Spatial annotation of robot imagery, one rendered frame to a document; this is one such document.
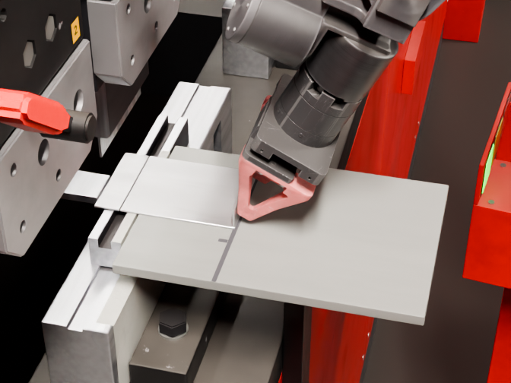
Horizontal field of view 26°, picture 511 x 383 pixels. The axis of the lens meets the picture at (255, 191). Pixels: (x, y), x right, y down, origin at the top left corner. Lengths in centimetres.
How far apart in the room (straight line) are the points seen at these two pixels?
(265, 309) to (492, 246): 42
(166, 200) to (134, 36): 22
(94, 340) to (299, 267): 18
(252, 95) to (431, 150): 149
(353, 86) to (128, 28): 18
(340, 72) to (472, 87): 225
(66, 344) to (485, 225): 63
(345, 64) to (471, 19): 243
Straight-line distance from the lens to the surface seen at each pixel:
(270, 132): 89
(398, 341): 229
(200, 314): 102
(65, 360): 96
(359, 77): 86
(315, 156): 90
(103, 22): 79
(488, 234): 140
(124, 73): 81
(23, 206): 67
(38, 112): 58
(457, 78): 313
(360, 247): 95
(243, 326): 106
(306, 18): 84
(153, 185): 102
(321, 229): 97
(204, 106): 118
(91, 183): 102
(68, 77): 71
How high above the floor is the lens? 161
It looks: 37 degrees down
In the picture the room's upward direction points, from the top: straight up
